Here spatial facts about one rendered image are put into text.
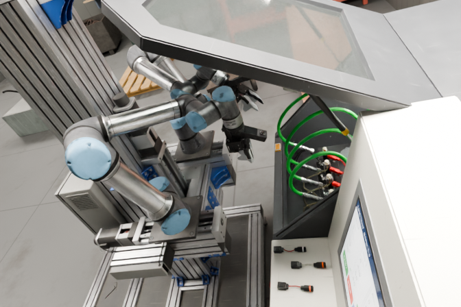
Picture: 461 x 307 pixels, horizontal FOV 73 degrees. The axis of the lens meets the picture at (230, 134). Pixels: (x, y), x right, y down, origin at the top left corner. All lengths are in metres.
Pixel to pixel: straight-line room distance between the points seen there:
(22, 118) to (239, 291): 4.78
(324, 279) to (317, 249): 0.11
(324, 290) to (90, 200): 1.11
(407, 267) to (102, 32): 7.66
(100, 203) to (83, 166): 0.71
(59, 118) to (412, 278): 1.28
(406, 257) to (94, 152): 0.79
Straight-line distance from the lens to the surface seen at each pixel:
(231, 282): 2.18
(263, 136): 1.20
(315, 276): 1.22
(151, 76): 1.58
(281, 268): 1.25
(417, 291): 0.59
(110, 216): 1.75
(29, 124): 6.07
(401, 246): 0.62
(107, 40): 7.96
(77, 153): 0.97
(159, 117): 1.14
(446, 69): 1.12
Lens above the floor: 2.08
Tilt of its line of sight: 36 degrees down
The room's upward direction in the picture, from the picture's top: 22 degrees counter-clockwise
